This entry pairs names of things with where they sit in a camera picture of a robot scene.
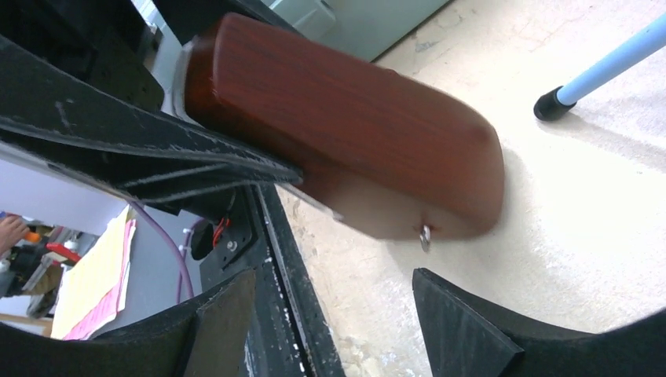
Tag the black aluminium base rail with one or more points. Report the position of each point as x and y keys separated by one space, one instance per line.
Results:
x=247 y=228

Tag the clear plastic storage bin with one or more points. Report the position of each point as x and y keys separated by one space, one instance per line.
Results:
x=361 y=28

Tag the yellow and pink papers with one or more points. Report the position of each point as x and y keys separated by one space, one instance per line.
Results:
x=93 y=291

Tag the brown metronome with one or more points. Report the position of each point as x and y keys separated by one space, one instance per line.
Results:
x=391 y=157

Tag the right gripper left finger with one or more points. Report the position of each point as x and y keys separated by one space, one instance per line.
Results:
x=203 y=336

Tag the background person hand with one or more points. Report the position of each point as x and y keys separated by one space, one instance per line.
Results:
x=13 y=229

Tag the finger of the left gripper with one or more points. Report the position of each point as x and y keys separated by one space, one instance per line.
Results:
x=150 y=156

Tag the light blue music stand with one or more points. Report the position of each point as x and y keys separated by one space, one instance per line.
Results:
x=553 y=105

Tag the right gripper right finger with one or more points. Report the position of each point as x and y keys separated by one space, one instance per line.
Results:
x=466 y=335

